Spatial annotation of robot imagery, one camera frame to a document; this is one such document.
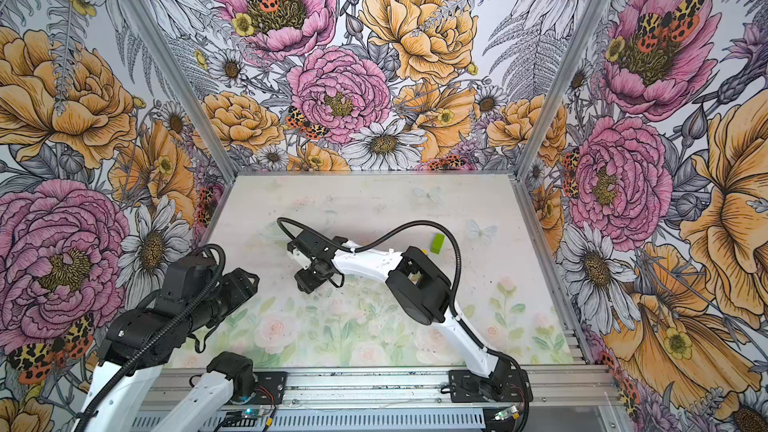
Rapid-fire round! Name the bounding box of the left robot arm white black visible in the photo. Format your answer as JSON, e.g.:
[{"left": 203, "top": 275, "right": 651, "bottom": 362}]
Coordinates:
[{"left": 74, "top": 244, "right": 259, "bottom": 431}]

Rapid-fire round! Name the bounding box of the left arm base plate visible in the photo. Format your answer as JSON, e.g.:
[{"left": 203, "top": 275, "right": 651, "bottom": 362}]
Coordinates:
[{"left": 231, "top": 371, "right": 288, "bottom": 406}]

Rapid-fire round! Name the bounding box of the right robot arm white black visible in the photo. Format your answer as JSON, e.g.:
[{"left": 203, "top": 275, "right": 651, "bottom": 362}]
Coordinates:
[{"left": 287, "top": 231, "right": 532, "bottom": 403}]

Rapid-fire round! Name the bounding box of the aluminium corner post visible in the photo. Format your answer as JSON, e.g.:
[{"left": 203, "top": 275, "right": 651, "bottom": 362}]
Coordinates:
[
  {"left": 515, "top": 0, "right": 611, "bottom": 181},
  {"left": 118, "top": 0, "right": 237, "bottom": 185}
]

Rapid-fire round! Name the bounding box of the right aluminium corner post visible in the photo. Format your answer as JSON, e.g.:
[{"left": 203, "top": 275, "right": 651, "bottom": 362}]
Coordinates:
[{"left": 515, "top": 0, "right": 611, "bottom": 181}]

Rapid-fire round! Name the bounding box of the aluminium front rail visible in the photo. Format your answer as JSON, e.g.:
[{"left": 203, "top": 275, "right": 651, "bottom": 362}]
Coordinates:
[{"left": 101, "top": 365, "right": 637, "bottom": 432}]

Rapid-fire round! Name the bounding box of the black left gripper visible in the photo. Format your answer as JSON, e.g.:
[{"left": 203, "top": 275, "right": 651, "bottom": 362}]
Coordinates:
[{"left": 187, "top": 268, "right": 259, "bottom": 332}]

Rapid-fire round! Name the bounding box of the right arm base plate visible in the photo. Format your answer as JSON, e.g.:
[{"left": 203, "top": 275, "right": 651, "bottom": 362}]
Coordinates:
[{"left": 441, "top": 369, "right": 534, "bottom": 403}]

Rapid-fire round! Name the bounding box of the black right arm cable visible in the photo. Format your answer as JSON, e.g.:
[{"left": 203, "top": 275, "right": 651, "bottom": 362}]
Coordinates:
[{"left": 275, "top": 216, "right": 530, "bottom": 432}]

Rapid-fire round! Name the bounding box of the green wood block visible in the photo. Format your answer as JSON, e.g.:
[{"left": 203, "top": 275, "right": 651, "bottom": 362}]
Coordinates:
[{"left": 429, "top": 233, "right": 446, "bottom": 255}]

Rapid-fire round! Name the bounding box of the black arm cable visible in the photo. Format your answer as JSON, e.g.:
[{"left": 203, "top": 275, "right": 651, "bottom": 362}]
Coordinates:
[
  {"left": 71, "top": 243, "right": 227, "bottom": 432},
  {"left": 275, "top": 216, "right": 530, "bottom": 432}
]

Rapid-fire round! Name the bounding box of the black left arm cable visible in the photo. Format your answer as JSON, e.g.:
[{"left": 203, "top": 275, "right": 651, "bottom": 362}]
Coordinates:
[{"left": 71, "top": 243, "right": 227, "bottom": 432}]

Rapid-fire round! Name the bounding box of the left aluminium corner post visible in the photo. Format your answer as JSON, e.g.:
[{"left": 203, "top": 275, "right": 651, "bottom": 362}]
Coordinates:
[{"left": 118, "top": 0, "right": 237, "bottom": 185}]

